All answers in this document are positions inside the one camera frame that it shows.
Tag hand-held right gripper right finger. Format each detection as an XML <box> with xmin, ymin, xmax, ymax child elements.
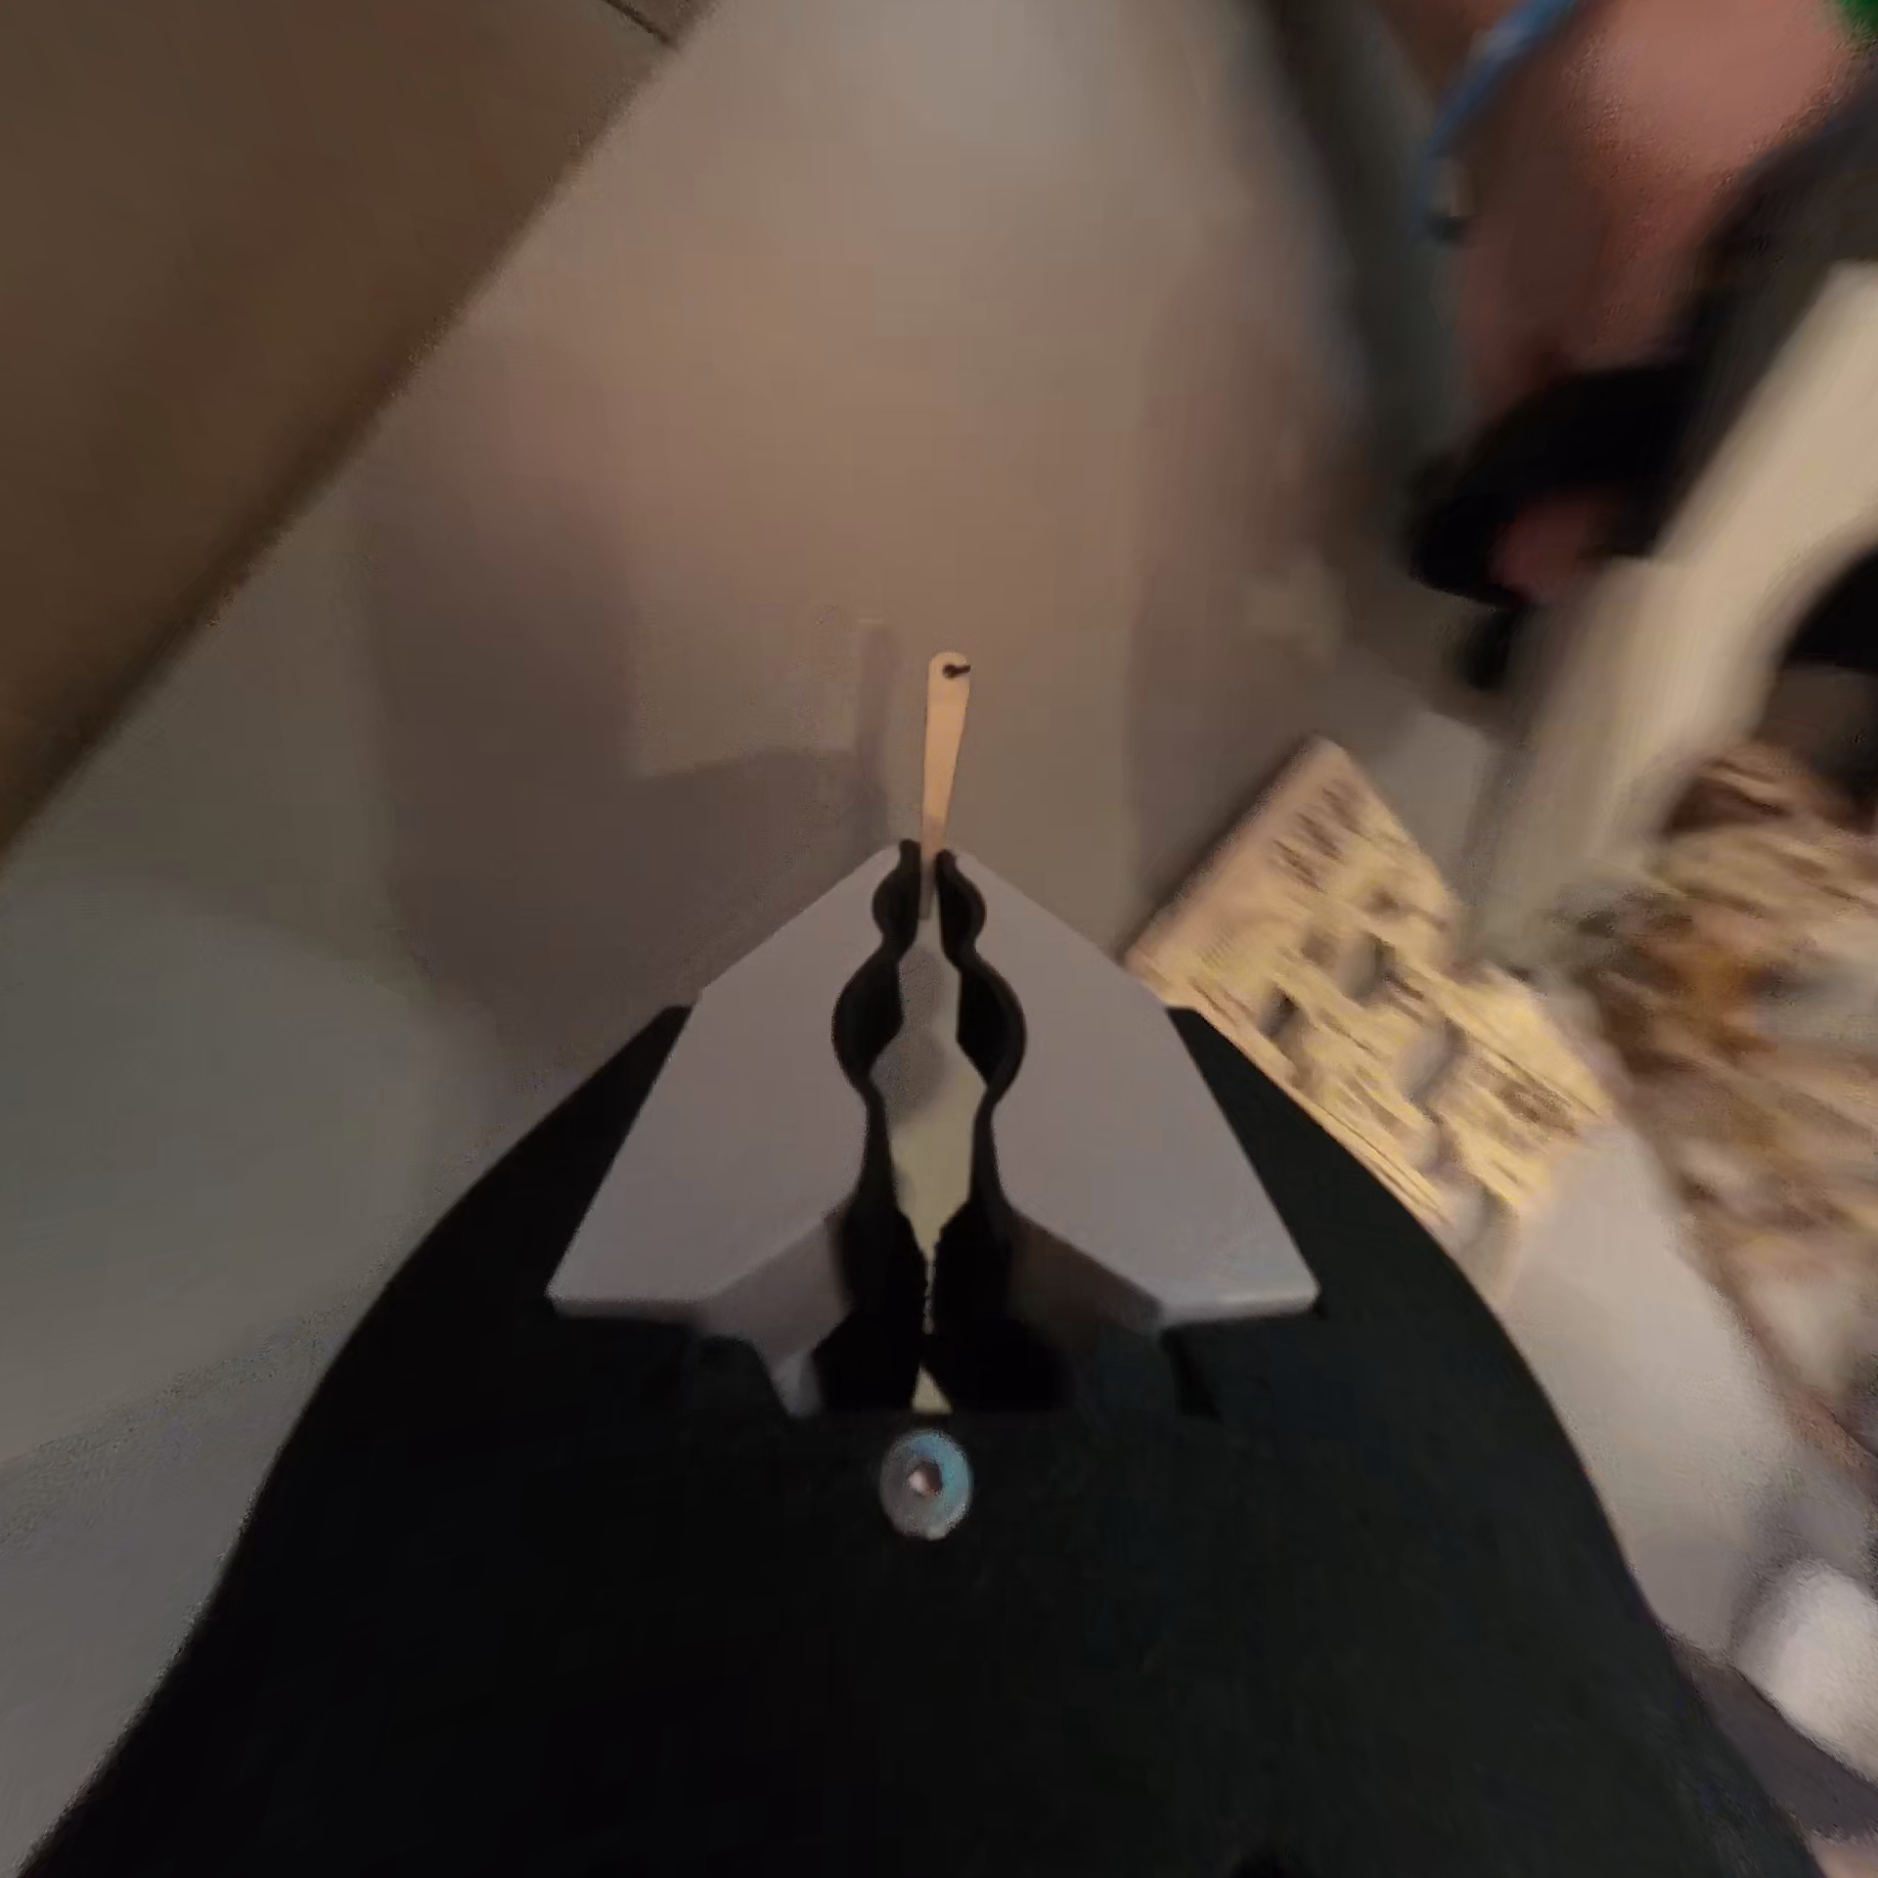
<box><xmin>928</xmin><ymin>850</ymin><xmax>1321</xmax><ymax>1385</ymax></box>

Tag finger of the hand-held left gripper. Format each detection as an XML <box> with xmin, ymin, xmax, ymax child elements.
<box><xmin>1471</xmin><ymin>276</ymin><xmax>1878</xmax><ymax>967</ymax></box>

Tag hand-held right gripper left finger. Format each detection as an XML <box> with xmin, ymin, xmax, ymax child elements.
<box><xmin>546</xmin><ymin>843</ymin><xmax>930</xmax><ymax>1414</ymax></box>

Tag wooden model assembly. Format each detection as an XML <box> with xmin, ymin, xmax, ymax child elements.
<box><xmin>1586</xmin><ymin>746</ymin><xmax>1878</xmax><ymax>1179</ymax></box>

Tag thin wooden stick part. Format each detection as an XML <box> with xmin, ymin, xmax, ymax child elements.
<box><xmin>916</xmin><ymin>650</ymin><xmax>977</xmax><ymax>863</ymax></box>

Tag laser-cut wooden parts sheet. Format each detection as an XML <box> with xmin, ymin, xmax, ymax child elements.
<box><xmin>1127</xmin><ymin>733</ymin><xmax>1620</xmax><ymax>1251</ymax></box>

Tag person's left hand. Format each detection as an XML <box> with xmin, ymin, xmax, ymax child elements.
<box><xmin>1453</xmin><ymin>0</ymin><xmax>1868</xmax><ymax>387</ymax></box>

